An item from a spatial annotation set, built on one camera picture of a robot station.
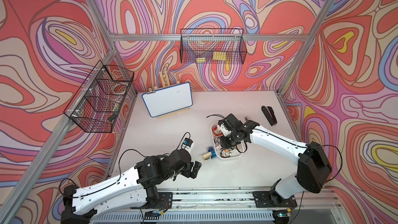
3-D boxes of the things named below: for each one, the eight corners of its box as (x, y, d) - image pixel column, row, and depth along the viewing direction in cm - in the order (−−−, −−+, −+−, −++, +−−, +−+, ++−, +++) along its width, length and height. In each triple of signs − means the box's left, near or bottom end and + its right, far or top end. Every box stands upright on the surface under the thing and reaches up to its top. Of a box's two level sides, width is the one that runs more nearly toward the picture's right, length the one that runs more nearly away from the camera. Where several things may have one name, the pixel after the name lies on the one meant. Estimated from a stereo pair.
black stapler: (267, 125, 103) (268, 123, 101) (261, 108, 112) (262, 106, 110) (276, 125, 103) (278, 123, 101) (270, 108, 112) (271, 106, 110)
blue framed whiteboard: (152, 121, 103) (143, 98, 86) (151, 116, 106) (142, 93, 88) (192, 109, 110) (191, 86, 92) (190, 105, 112) (189, 82, 95)
